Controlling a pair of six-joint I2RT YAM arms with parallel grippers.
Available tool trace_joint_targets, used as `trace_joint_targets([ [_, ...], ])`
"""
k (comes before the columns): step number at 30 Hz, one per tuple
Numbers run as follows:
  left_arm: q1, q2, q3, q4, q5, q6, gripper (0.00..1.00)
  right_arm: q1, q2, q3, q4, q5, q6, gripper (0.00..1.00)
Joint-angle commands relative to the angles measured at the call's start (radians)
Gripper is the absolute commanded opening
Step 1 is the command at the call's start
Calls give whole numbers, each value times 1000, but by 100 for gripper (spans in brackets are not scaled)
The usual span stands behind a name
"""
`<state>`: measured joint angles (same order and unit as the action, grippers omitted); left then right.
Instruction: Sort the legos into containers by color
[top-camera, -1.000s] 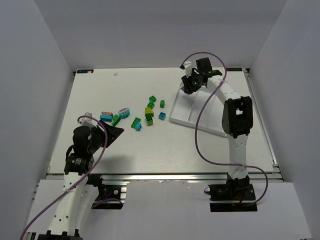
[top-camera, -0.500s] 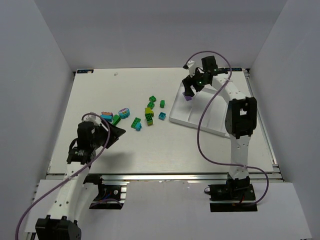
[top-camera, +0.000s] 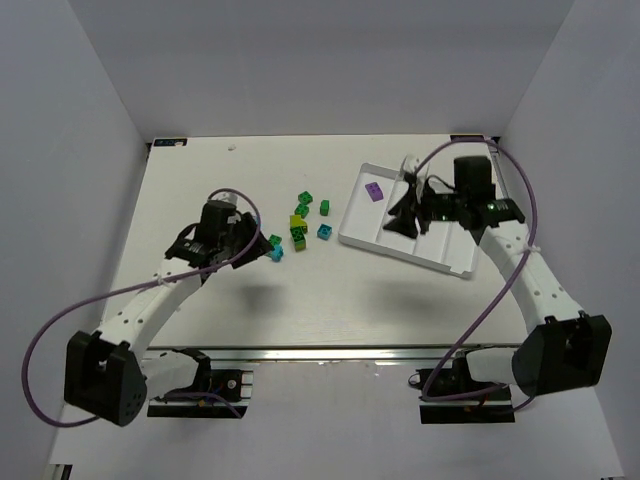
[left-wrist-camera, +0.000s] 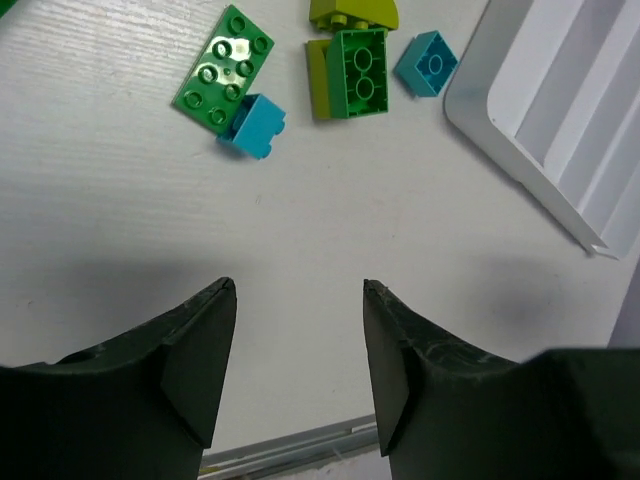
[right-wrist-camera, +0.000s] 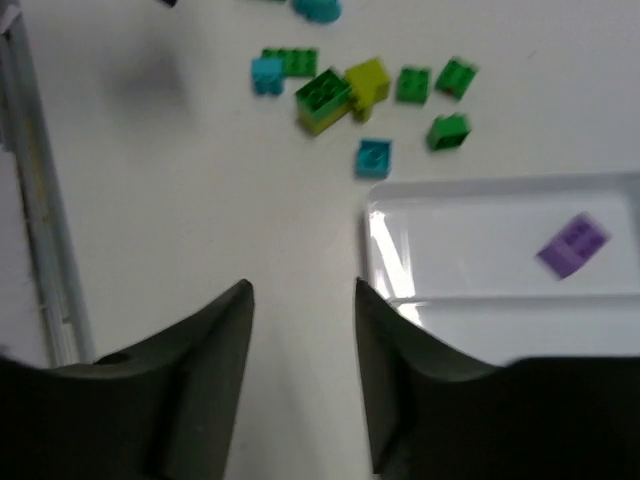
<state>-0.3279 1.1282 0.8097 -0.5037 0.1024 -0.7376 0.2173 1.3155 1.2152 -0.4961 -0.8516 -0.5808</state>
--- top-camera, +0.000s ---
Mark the yellow-green lego brick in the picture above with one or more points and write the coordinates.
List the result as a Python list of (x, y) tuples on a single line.
[(298, 221)]

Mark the green lego brick top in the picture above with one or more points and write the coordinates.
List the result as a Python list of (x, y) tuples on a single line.
[(305, 198)]

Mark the green lego brick middle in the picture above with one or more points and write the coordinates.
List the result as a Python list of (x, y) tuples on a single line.
[(301, 210)]

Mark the green lego plate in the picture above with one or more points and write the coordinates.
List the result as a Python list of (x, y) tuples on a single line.
[(275, 240)]

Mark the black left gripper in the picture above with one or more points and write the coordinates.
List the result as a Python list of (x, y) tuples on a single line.
[(248, 242)]

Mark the white compartment sorting tray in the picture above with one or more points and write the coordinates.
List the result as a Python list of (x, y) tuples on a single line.
[(445, 248)]

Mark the teal square lego brick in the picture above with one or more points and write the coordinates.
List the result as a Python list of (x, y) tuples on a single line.
[(324, 231)]

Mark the blue label left corner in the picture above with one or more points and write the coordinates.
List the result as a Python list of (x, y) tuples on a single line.
[(170, 142)]

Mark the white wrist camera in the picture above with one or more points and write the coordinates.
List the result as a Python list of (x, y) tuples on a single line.
[(226, 196), (410, 174)]

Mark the small blue lego brick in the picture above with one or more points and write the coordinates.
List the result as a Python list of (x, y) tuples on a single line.
[(276, 253)]

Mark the blue label corner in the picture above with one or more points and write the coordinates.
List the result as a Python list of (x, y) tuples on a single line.
[(170, 142), (467, 138)]

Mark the small green lego brick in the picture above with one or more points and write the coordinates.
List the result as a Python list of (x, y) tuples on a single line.
[(324, 208)]

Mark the blue label right corner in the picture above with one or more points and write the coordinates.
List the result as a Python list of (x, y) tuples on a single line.
[(467, 138)]

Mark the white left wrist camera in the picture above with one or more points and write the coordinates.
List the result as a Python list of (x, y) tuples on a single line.
[(226, 196)]

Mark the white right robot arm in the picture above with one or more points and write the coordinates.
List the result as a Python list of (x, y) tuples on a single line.
[(565, 348)]

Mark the purple lego brick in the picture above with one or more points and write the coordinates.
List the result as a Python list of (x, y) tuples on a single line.
[(374, 191)]

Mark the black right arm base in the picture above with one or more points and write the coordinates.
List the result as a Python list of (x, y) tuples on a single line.
[(454, 398)]

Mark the green and yellow lego stack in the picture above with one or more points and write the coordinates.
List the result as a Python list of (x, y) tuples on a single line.
[(298, 238)]

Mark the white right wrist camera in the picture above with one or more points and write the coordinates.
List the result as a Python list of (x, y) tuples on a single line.
[(410, 174)]

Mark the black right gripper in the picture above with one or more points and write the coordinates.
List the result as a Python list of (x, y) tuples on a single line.
[(417, 201)]

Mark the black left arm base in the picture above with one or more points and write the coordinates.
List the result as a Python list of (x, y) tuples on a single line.
[(215, 387)]

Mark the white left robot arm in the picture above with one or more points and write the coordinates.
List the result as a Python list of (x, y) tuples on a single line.
[(106, 373)]

